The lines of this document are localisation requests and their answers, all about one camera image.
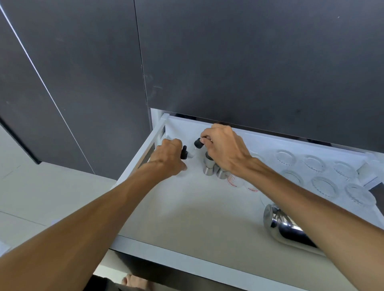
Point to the dark cabinet door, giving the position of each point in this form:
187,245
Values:
96,75
255,60

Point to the group of clear glass cups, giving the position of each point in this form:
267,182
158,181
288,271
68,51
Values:
325,186

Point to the white oval tray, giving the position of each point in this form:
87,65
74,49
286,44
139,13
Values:
295,246

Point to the steel jigger cup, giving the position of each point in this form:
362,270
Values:
208,166
222,174

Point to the person's left forearm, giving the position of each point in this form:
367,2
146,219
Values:
78,233

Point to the white pull-out drawer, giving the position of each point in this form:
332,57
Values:
204,215

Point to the dark cabinet side panel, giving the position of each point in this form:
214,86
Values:
27,108

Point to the person's bare foot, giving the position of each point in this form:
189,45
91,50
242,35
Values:
133,282

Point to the red marked measuring glass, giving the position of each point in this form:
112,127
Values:
235,180
252,188

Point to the person's left hand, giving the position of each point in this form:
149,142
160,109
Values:
166,157

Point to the shiny steel cocktail shaker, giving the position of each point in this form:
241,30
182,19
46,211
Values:
283,226

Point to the person's right thumb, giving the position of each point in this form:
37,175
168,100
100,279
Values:
207,140

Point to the clear dropper bottle black cap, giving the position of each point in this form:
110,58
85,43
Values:
198,144
183,152

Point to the person's left fingers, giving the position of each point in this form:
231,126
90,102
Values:
174,143

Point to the person's right forearm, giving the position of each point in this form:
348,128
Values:
324,218

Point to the person's dark clothing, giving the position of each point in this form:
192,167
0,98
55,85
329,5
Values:
103,284

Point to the person's right hand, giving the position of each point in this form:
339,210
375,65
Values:
228,148

